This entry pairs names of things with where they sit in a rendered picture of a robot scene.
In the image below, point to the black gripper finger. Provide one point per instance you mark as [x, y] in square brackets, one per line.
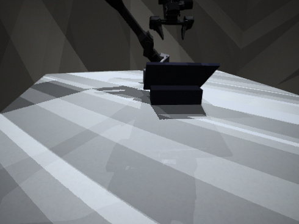
[184, 28]
[158, 28]

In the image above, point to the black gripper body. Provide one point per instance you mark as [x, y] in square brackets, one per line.
[172, 19]

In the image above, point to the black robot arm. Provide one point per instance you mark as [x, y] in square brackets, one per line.
[145, 39]

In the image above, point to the blue-grey switch panel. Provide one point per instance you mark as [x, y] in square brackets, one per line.
[176, 83]

